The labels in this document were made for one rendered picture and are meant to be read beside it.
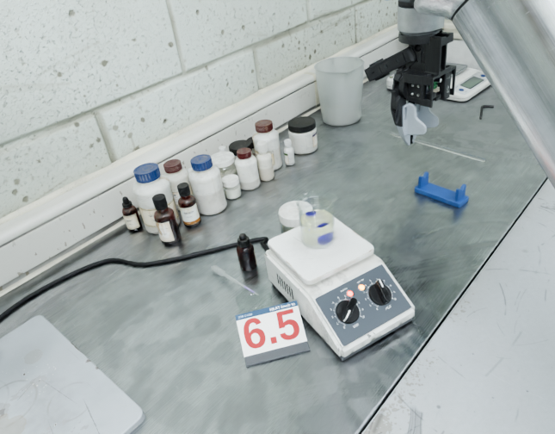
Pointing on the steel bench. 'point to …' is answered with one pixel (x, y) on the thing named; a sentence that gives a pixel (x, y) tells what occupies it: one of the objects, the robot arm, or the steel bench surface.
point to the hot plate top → (342, 257)
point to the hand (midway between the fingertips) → (407, 137)
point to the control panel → (344, 331)
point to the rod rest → (441, 192)
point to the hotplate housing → (276, 269)
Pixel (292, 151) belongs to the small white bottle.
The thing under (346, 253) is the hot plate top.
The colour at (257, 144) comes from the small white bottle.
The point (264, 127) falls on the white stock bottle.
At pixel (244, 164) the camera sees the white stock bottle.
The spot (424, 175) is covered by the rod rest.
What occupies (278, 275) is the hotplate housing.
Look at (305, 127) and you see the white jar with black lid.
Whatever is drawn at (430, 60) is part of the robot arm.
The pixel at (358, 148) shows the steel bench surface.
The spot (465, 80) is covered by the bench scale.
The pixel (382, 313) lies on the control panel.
